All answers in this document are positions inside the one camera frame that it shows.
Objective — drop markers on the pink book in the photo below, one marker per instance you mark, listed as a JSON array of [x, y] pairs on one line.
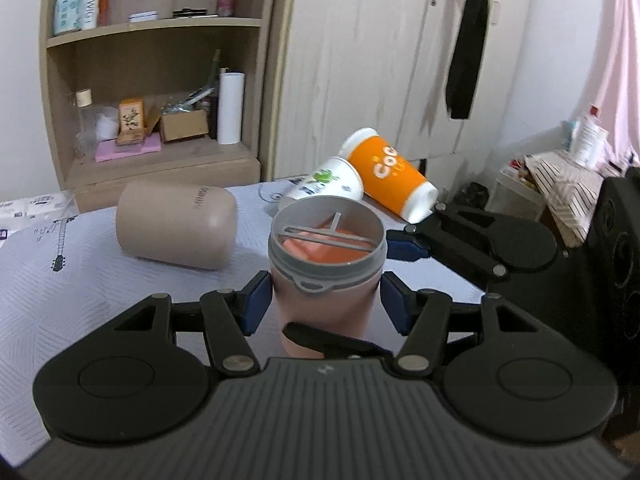
[[109, 150]]

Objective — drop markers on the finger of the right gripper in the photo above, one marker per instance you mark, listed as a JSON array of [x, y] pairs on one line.
[[331, 345], [476, 244]]

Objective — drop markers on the clear bottle beige cap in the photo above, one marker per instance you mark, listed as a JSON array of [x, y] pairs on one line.
[[86, 136]]

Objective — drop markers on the black ribbon bow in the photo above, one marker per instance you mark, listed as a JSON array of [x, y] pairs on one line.
[[466, 60]]

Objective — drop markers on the striped fabric box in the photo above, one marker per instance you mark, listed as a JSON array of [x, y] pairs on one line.
[[571, 193]]

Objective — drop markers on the taupe plastic container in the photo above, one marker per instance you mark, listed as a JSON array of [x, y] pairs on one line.
[[190, 225]]

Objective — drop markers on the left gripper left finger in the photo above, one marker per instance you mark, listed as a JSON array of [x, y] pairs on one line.
[[230, 316]]

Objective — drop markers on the small cardboard box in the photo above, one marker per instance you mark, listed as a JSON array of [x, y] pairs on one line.
[[183, 125]]

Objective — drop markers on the light wood wardrobe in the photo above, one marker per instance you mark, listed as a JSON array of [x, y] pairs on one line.
[[335, 66]]

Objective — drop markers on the white patterned table cloth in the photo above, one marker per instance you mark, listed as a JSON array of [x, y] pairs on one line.
[[61, 281]]

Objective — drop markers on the small pink bottle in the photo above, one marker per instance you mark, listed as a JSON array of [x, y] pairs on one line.
[[225, 8]]

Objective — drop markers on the orange decorated box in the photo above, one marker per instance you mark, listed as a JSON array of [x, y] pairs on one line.
[[131, 122]]

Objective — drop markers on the wooden shelf unit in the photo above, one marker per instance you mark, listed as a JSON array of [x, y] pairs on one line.
[[159, 51]]

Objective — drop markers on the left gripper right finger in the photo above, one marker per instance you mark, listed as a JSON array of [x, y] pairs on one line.
[[421, 316]]

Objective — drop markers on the pink cup grey rim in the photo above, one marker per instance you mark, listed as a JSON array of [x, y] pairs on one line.
[[327, 254]]

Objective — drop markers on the toilet paper pack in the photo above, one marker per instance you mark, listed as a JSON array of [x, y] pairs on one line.
[[20, 214]]

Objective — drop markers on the white floral paper cup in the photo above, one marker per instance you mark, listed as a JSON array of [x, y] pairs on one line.
[[335, 177]]

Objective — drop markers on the orange white paper cup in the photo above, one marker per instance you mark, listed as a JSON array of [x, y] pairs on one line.
[[387, 177]]

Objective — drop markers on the white paper towel roll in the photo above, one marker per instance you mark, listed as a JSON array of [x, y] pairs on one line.
[[230, 108]]

